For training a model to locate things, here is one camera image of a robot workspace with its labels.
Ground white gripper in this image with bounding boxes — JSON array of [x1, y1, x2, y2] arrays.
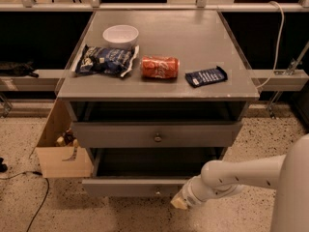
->
[[171, 176, 222, 210]]

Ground grey drawer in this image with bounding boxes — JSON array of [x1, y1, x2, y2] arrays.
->
[[82, 147, 224, 197], [71, 122, 242, 148]]

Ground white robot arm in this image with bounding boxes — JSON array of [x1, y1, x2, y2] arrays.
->
[[171, 134, 309, 232]]

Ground grey drawer cabinet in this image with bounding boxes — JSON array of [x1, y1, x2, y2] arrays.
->
[[56, 9, 261, 166]]

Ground dark blue snack bar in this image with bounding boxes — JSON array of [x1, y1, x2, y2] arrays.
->
[[185, 66, 228, 88]]

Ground items in cardboard box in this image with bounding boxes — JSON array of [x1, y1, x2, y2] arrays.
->
[[56, 129, 79, 147]]

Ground cardboard box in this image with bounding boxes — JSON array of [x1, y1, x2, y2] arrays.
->
[[36, 100, 93, 178]]

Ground blue chip bag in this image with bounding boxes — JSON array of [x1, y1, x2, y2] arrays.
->
[[74, 45, 139, 77]]

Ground white bowl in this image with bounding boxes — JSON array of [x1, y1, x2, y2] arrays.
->
[[102, 25, 139, 49]]

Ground black object on shelf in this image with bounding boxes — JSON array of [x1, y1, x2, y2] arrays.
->
[[0, 61, 39, 78]]

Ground black floor cable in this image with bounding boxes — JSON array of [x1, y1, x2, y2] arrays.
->
[[0, 170, 50, 232]]

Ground white hanging cable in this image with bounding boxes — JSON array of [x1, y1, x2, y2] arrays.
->
[[255, 0, 286, 90]]

